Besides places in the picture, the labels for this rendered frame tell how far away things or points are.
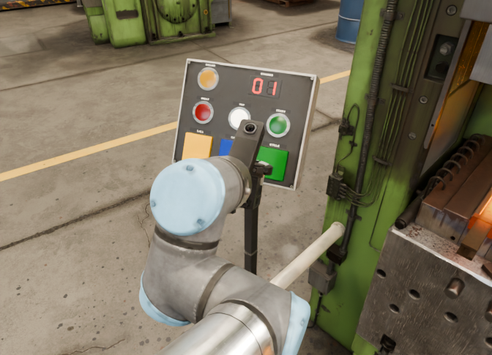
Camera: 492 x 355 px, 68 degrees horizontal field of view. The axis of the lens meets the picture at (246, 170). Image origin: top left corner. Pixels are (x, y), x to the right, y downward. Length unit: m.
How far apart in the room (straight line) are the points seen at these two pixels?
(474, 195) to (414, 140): 0.19
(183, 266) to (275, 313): 0.13
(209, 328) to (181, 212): 0.14
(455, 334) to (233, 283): 0.68
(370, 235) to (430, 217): 0.36
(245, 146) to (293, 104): 0.28
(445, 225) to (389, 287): 0.23
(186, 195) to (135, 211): 1.91
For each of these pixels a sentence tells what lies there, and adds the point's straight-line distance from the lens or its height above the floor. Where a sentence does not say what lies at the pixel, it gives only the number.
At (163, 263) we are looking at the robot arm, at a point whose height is 1.15.
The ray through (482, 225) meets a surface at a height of 1.01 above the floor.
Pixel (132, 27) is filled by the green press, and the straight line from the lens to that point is 5.24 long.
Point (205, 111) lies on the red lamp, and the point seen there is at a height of 1.09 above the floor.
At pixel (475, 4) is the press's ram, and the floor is 1.39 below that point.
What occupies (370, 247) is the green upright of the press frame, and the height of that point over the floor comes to 0.62.
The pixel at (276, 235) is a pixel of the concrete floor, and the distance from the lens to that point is 2.11.
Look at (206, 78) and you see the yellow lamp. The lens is 0.96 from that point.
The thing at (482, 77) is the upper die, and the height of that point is 1.28.
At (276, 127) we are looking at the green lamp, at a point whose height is 1.09.
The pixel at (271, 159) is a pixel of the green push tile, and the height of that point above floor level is 1.02.
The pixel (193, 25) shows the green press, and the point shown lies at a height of 0.17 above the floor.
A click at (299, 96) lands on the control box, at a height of 1.15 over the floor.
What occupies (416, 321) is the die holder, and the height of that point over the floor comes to 0.68.
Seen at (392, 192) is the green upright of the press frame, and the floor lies 0.86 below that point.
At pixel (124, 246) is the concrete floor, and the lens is 2.15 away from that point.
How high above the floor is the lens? 1.52
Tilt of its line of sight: 36 degrees down
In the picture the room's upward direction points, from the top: straight up
